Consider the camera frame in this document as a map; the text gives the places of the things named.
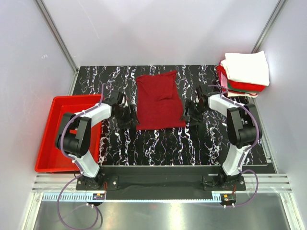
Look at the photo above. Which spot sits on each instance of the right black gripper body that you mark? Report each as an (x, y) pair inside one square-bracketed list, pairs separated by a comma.
[(195, 111)]

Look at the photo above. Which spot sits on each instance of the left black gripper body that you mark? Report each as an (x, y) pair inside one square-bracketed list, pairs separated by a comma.
[(124, 117)]

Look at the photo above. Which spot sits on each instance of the dark red t-shirt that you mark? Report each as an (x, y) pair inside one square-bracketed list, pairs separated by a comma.
[(158, 103)]

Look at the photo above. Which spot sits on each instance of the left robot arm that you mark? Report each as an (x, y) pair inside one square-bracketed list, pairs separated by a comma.
[(74, 133)]

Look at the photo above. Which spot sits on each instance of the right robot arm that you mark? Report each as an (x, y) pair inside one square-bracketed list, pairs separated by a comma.
[(243, 128)]

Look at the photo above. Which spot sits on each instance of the green folded t-shirt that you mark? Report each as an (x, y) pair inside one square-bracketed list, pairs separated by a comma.
[(242, 87)]

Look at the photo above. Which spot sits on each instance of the pink folded t-shirt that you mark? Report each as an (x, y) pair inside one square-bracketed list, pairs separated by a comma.
[(223, 80)]

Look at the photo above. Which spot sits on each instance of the red folded t-shirt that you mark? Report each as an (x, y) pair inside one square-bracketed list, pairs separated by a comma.
[(220, 69)]

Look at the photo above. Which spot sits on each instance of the cream folded t-shirt bottom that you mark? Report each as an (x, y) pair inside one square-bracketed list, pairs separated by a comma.
[(237, 94)]

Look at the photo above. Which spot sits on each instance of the white folded t-shirt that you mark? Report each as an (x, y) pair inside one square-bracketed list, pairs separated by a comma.
[(247, 68)]

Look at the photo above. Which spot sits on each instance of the left connector board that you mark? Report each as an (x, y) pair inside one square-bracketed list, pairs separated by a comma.
[(99, 196)]

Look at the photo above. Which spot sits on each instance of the connector board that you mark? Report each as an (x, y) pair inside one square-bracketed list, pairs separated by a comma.
[(229, 198), (99, 196)]

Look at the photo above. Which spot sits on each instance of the red plastic bin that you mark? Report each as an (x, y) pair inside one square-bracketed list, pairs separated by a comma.
[(50, 159)]

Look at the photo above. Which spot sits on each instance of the right connector board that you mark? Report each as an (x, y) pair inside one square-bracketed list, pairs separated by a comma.
[(229, 198)]

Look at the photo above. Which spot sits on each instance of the white slotted cable duct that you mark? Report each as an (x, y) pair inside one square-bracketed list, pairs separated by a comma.
[(132, 198)]

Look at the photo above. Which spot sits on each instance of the right aluminium frame post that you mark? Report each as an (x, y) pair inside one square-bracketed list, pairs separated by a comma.
[(269, 25)]

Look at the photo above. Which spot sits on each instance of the aluminium frame post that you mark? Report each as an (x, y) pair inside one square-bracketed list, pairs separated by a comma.
[(269, 25), (53, 29)]

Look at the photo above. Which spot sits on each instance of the left aluminium frame post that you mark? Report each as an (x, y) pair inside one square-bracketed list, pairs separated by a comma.
[(53, 29)]

